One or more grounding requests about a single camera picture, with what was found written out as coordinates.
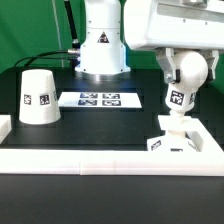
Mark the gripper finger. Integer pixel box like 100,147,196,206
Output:
155,48,180,84
202,50,219,82

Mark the white marker tag sheet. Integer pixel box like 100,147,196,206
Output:
58,92,141,108

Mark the white lamp base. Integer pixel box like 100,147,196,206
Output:
147,115,199,152

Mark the white lamp bulb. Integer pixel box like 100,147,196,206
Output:
165,51,208,116

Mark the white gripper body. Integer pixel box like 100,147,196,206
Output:
124,0,224,51

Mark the black cable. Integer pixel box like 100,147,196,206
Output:
14,49,81,68

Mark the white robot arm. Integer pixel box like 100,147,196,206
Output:
77,0,224,83

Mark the white lamp shade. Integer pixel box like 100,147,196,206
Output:
19,69,61,125

